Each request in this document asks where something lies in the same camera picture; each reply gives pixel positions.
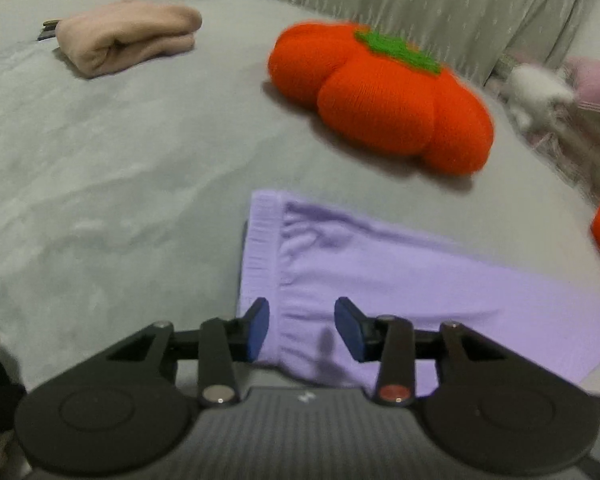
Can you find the purple pants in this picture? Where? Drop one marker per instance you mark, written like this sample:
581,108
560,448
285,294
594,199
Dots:
405,280

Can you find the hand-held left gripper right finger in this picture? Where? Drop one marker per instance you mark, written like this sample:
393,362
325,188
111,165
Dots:
347,335

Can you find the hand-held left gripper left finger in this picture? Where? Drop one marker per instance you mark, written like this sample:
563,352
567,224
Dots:
258,335

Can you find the folded beige cloth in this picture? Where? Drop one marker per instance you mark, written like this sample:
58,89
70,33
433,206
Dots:
130,35

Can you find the purple pillow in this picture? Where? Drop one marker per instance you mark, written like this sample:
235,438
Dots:
597,82

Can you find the small dark object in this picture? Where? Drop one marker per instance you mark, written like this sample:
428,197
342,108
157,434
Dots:
49,30

